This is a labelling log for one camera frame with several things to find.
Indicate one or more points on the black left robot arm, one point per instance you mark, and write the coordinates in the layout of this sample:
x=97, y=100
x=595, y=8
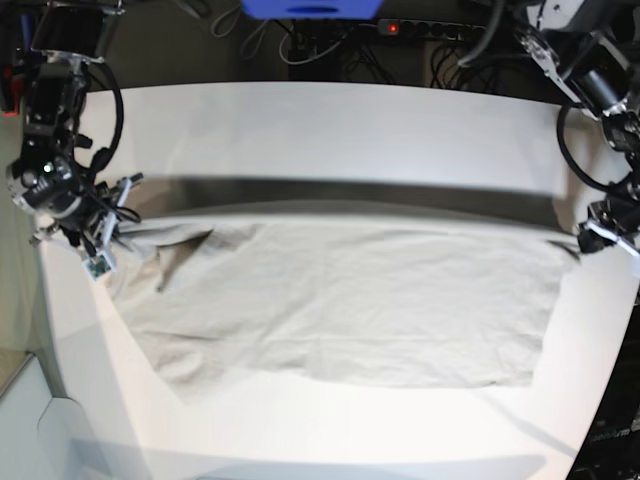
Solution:
x=573, y=44

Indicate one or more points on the black power strip red light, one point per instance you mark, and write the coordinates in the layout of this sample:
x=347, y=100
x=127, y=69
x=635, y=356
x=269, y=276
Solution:
x=428, y=30

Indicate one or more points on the white cabinet corner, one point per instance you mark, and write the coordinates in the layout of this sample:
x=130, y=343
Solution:
x=49, y=437

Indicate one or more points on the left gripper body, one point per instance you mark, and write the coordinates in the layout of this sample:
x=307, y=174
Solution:
x=611, y=222

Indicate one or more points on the beige t-shirt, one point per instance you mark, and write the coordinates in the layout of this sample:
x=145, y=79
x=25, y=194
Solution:
x=366, y=305

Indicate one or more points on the red black clamp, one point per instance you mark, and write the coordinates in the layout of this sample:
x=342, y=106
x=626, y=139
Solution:
x=12, y=88

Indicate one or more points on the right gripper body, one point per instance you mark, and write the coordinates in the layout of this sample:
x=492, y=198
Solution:
x=93, y=217

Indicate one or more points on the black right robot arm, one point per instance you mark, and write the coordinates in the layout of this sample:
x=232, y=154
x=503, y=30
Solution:
x=49, y=50

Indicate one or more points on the blue plastic box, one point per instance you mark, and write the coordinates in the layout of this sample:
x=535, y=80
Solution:
x=311, y=9

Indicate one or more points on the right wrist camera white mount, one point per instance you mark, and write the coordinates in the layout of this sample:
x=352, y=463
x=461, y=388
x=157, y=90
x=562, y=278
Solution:
x=100, y=265

